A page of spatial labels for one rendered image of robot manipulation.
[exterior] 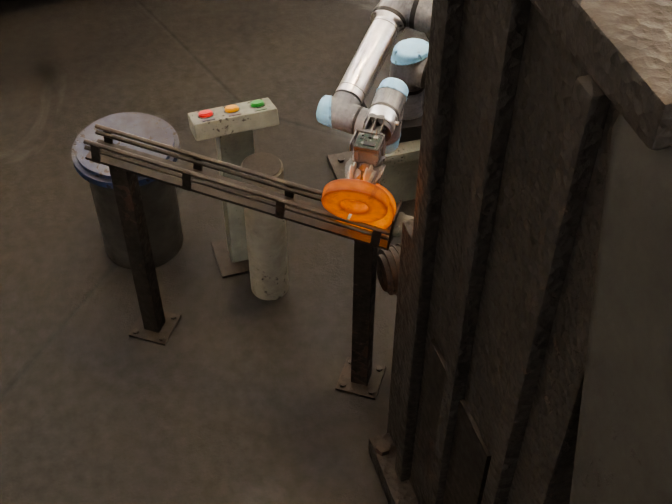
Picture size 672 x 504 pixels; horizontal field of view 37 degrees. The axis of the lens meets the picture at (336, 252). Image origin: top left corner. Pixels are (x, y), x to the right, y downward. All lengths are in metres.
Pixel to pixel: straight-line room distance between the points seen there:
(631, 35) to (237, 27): 3.18
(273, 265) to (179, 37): 1.48
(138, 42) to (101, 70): 0.22
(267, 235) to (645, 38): 1.90
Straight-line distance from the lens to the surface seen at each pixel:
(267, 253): 2.99
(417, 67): 3.11
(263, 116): 2.85
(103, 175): 2.99
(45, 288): 3.31
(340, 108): 2.54
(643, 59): 1.16
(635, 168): 1.19
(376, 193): 2.25
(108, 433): 2.93
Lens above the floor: 2.41
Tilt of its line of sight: 47 degrees down
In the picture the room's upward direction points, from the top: straight up
